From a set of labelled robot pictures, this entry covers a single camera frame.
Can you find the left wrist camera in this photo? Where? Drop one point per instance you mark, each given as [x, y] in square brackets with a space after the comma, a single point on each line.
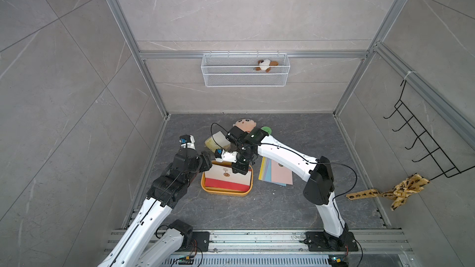
[187, 142]

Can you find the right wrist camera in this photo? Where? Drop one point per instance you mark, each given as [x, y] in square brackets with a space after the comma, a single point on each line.
[225, 156]

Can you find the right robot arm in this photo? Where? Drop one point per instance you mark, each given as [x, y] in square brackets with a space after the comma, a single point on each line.
[316, 173]

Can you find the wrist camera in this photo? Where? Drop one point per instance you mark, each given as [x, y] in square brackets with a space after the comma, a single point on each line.
[187, 142]
[225, 156]

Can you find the white wire mesh basket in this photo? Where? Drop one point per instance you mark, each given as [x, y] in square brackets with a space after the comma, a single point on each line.
[237, 70]

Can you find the yellow plastic storage tray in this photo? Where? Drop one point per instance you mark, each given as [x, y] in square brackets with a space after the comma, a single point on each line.
[225, 192]

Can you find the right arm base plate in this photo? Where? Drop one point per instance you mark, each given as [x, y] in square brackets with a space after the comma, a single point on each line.
[323, 242]

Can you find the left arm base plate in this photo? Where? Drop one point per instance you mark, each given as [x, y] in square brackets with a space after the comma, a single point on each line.
[171, 240]

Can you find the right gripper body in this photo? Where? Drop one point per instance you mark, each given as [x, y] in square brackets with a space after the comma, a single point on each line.
[241, 164]

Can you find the pink plush doll orange pants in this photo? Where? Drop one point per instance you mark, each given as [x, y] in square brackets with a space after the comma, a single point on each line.
[246, 125]

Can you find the yellow envelope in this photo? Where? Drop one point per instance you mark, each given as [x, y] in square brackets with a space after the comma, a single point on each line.
[263, 168]

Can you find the red envelope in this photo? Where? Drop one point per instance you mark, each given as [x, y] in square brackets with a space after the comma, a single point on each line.
[227, 185]

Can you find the aluminium mounting rail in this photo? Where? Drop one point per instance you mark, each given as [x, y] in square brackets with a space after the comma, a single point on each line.
[277, 247]

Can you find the cream white envelope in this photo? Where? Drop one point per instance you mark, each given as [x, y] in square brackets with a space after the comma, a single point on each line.
[222, 172]

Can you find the yellow patterned cloth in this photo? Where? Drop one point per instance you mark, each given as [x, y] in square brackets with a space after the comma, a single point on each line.
[399, 194]

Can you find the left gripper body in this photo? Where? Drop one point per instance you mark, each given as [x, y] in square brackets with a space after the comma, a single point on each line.
[200, 164]

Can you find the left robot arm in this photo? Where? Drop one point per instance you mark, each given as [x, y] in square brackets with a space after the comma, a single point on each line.
[160, 200]

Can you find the black wall hook rack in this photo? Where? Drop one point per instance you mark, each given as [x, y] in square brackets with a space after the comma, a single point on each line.
[445, 165]

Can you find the small brown white plush dog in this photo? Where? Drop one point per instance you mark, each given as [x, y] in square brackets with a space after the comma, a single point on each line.
[266, 65]

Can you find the pink envelope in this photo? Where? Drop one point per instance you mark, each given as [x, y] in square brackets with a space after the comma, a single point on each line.
[280, 174]

